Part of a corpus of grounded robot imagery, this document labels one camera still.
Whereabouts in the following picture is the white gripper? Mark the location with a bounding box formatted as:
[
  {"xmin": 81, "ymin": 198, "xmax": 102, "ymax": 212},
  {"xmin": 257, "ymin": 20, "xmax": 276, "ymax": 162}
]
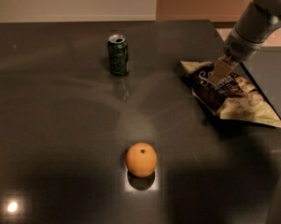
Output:
[{"xmin": 209, "ymin": 27, "xmax": 265, "ymax": 84}]

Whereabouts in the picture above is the brown sea salt chip bag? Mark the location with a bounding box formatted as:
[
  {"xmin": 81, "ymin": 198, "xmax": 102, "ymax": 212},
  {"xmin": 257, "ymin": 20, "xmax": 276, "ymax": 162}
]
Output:
[{"xmin": 180, "ymin": 61, "xmax": 281, "ymax": 128}]

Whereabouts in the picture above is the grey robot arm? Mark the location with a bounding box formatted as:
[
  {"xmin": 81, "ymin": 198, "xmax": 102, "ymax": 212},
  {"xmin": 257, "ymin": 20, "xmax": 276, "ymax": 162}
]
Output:
[{"xmin": 209, "ymin": 0, "xmax": 281, "ymax": 84}]

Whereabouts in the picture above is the green soda can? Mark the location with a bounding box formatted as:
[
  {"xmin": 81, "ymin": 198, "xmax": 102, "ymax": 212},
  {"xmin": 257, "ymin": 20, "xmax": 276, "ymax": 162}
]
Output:
[{"xmin": 107, "ymin": 35, "xmax": 129, "ymax": 76}]

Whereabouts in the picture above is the orange fruit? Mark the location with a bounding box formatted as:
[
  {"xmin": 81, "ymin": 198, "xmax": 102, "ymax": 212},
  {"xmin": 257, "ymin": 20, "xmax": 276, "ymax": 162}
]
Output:
[{"xmin": 125, "ymin": 143, "xmax": 158, "ymax": 177}]

